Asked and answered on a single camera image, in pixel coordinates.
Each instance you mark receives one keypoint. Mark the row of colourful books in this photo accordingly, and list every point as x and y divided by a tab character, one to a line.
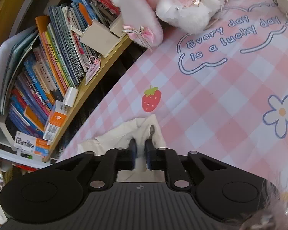
50	64

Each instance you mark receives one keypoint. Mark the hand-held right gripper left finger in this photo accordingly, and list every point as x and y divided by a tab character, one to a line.
132	154

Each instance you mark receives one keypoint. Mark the cream printed t-shirt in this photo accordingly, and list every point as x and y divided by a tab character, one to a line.
124	129

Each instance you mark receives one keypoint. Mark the long orange white box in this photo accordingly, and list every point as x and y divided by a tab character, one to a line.
55	122

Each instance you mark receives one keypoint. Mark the white and wooden bookshelf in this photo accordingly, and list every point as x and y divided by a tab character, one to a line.
91	88

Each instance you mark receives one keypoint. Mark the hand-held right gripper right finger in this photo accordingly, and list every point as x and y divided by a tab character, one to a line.
149	155

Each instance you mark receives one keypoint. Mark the pink scissors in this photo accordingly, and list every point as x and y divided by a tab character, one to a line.
91	61

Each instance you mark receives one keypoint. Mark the small white eraser box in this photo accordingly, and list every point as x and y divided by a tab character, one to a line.
70	97

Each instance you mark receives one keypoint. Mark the pink white plush bunny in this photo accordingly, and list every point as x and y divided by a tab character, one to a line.
194	16

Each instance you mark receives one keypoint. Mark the beige small box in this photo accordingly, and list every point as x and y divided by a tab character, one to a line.
98	38

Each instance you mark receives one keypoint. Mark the pink checked cartoon desk mat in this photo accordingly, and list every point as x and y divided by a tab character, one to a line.
206	88

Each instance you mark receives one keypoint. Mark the tall orange white box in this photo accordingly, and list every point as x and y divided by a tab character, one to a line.
31	145

